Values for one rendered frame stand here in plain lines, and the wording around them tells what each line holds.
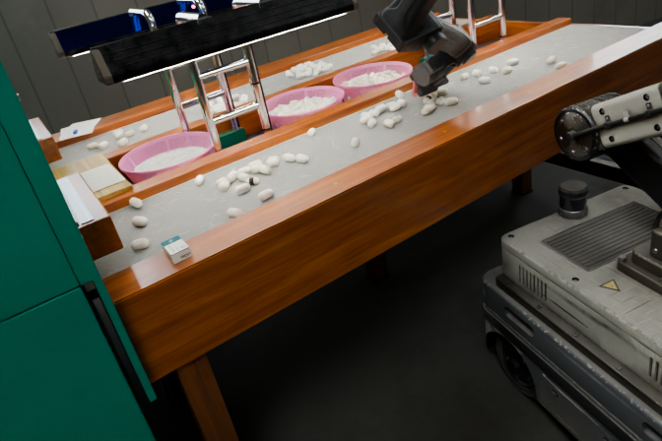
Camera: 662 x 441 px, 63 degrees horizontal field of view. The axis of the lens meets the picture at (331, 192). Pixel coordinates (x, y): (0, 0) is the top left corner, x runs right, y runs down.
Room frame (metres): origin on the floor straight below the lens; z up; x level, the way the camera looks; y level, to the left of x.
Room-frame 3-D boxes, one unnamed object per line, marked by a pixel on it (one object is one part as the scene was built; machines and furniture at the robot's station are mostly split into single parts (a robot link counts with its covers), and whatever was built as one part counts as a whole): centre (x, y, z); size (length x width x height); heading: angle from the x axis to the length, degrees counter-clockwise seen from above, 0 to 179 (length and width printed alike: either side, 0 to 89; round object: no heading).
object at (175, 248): (0.85, 0.30, 0.77); 0.06 x 0.04 x 0.02; 29
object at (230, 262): (1.23, -0.38, 0.67); 1.81 x 0.12 x 0.19; 119
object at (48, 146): (1.58, 0.82, 0.83); 0.30 x 0.06 x 0.07; 29
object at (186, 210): (1.41, -0.28, 0.73); 1.81 x 0.30 x 0.02; 119
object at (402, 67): (1.76, -0.21, 0.72); 0.27 x 0.27 x 0.10
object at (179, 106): (1.67, 0.36, 0.90); 0.20 x 0.19 x 0.45; 119
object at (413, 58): (1.85, -0.03, 0.71); 1.81 x 0.05 x 0.11; 119
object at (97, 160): (1.31, 0.61, 0.77); 0.33 x 0.15 x 0.01; 29
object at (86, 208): (0.99, 0.49, 0.83); 0.30 x 0.06 x 0.07; 29
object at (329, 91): (1.63, 0.03, 0.72); 0.27 x 0.27 x 0.10
